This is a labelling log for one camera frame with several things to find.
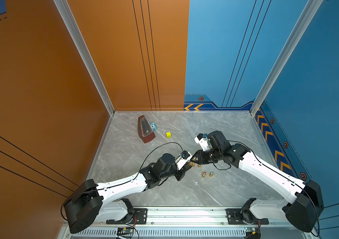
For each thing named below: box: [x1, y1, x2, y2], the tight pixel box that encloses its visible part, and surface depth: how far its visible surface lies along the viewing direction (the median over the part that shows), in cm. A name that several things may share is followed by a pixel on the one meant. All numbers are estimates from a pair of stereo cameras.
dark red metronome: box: [137, 115, 157, 144], surface depth 98 cm
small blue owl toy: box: [149, 121, 158, 131], surface depth 111 cm
